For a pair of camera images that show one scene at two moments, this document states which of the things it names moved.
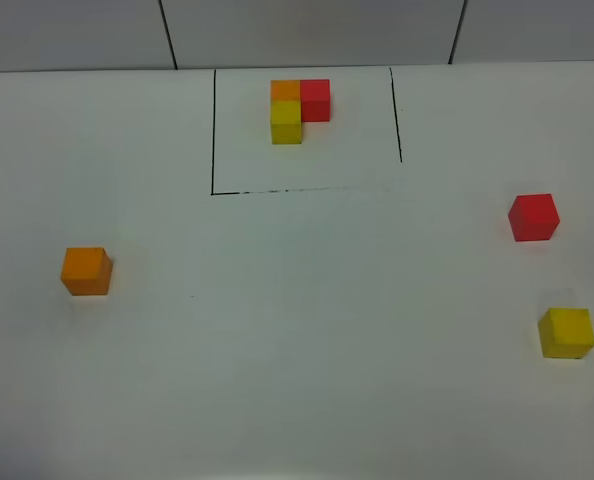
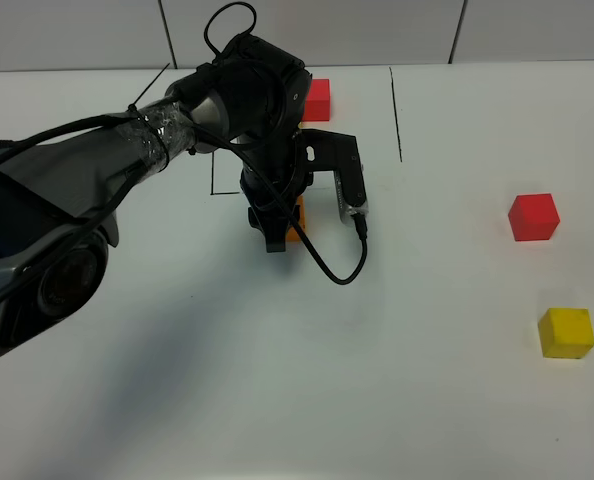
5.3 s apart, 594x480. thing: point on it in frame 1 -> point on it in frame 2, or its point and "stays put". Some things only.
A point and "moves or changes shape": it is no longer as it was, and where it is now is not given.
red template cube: [315, 96] stays put
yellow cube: [566, 332] stays put
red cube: [533, 217] stays put
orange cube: [87, 271] moves or changes shape
